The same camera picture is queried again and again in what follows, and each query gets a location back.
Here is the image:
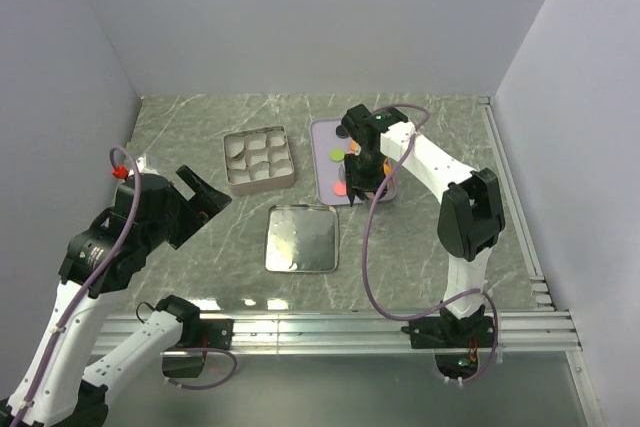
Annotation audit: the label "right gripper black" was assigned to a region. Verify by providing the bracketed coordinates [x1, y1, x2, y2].
[343, 150, 388, 207]

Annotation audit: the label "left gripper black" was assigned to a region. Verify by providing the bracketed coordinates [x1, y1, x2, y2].
[143, 164, 231, 251]

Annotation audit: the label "metal tongs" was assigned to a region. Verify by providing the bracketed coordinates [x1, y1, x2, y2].
[339, 163, 384, 207]

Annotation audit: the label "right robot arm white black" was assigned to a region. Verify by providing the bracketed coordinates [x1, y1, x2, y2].
[341, 104, 506, 346]

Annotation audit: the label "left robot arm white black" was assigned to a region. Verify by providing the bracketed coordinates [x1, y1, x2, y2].
[1, 166, 231, 426]

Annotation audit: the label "pink round cookie lower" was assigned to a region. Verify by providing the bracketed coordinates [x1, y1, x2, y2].
[334, 181, 347, 197]

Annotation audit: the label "green round cookie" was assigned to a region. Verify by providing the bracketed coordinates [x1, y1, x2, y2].
[329, 149, 345, 162]

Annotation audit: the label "black round cookie top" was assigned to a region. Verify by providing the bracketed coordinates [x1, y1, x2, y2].
[335, 126, 348, 139]

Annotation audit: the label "lavender cookie tray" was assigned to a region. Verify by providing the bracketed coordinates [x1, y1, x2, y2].
[310, 116, 399, 207]

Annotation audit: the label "square cookie tin with liners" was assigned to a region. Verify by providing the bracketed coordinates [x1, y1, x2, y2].
[222, 125, 295, 196]

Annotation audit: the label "silver tin lid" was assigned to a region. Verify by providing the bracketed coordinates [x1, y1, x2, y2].
[264, 204, 339, 274]

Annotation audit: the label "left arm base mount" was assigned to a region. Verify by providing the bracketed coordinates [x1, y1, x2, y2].
[161, 318, 238, 386]

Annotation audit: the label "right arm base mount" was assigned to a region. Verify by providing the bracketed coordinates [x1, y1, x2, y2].
[401, 308, 498, 385]

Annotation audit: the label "aluminium side rail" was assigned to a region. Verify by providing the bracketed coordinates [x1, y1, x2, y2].
[477, 96, 556, 312]

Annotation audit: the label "aluminium front rail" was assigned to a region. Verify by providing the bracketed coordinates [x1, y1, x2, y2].
[94, 310, 584, 357]

